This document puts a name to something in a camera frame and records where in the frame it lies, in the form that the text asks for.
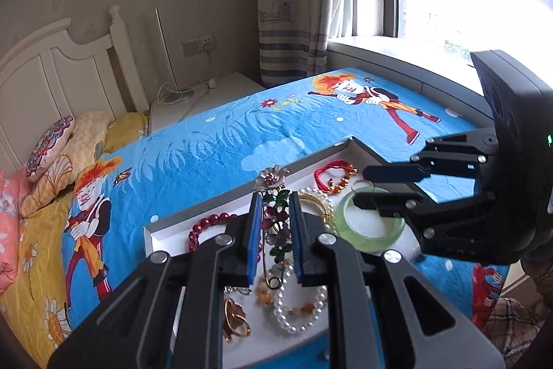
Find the gold bangle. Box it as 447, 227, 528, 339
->
298, 192, 338, 236

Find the printed striped curtain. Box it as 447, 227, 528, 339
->
255, 0, 385, 89

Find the white wooden headboard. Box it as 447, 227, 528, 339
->
0, 3, 150, 175

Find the plaid fleece clothing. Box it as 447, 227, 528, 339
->
479, 239, 553, 369

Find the red bead bracelet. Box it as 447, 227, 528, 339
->
188, 212, 262, 266

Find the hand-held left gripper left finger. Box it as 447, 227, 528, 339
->
47, 192, 264, 369

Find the flower brooch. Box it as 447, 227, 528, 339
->
254, 165, 294, 292

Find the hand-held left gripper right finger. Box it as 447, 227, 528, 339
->
289, 192, 506, 369

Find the wall socket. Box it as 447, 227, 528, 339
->
181, 34, 215, 57

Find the pearl bracelet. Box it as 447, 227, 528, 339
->
275, 285, 330, 336

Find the cream patterned pillow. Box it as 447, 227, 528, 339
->
19, 111, 113, 218

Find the round embroidered cushion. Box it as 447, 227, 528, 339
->
26, 116, 75, 183

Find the green jade bangle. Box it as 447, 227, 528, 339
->
335, 186, 407, 253

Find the pearl necklace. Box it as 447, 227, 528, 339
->
298, 188, 335, 223

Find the white charger cable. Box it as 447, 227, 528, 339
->
190, 49, 219, 91

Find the white nightstand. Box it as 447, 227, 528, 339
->
149, 71, 264, 134

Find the gold interlocked ring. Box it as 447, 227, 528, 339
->
222, 297, 252, 341

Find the blue cartoon printed blanket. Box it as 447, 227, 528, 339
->
60, 66, 519, 369

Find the yellow pillow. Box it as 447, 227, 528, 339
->
104, 112, 150, 154

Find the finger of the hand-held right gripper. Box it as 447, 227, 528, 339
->
362, 127, 502, 186
352, 190, 497, 223

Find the white shallow tray box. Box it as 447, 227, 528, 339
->
144, 137, 476, 369

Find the grey window sill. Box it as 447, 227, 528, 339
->
326, 34, 495, 123

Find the yellow floral bed sheet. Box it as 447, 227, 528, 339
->
0, 112, 150, 369

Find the red string bracelet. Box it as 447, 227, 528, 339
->
315, 160, 359, 194

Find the pink pillow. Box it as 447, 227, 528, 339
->
0, 170, 33, 296

